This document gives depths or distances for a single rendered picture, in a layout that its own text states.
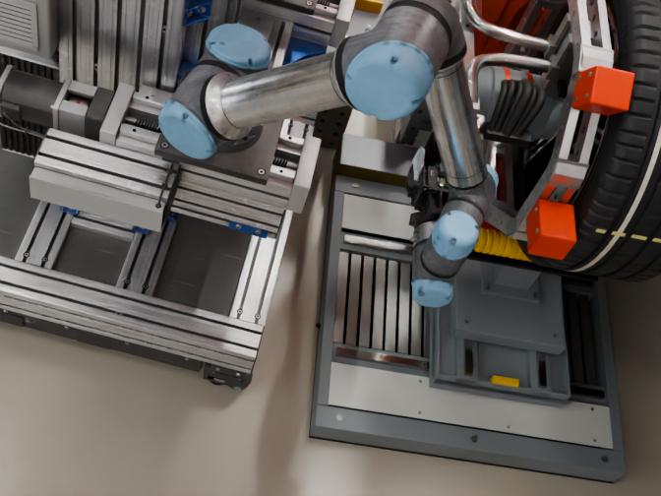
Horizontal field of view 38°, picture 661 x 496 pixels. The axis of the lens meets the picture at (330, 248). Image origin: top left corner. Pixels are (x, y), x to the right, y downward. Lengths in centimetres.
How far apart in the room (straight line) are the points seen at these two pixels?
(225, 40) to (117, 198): 39
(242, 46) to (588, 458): 147
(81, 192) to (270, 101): 52
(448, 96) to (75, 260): 117
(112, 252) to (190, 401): 42
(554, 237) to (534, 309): 75
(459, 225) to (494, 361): 97
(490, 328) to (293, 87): 119
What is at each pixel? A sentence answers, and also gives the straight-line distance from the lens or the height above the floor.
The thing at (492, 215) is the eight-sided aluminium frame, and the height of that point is 63.
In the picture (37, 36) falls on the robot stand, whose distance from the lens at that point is 205.
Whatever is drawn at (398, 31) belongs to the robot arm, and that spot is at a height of 134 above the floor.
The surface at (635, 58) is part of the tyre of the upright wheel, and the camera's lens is 190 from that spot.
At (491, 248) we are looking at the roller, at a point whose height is 52.
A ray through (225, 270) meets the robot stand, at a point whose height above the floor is 21.
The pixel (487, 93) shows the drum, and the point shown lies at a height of 90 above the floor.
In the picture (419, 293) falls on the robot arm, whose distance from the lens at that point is 175.
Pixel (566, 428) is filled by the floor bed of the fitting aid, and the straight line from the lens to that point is 268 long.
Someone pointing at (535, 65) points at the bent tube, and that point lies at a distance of 200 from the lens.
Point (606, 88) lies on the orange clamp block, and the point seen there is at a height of 114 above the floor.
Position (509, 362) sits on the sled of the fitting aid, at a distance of 262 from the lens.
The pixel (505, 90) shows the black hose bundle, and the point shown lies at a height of 104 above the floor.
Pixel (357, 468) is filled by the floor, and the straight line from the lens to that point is 253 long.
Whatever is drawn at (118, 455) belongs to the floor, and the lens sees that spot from 246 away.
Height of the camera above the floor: 229
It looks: 55 degrees down
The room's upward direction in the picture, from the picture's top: 22 degrees clockwise
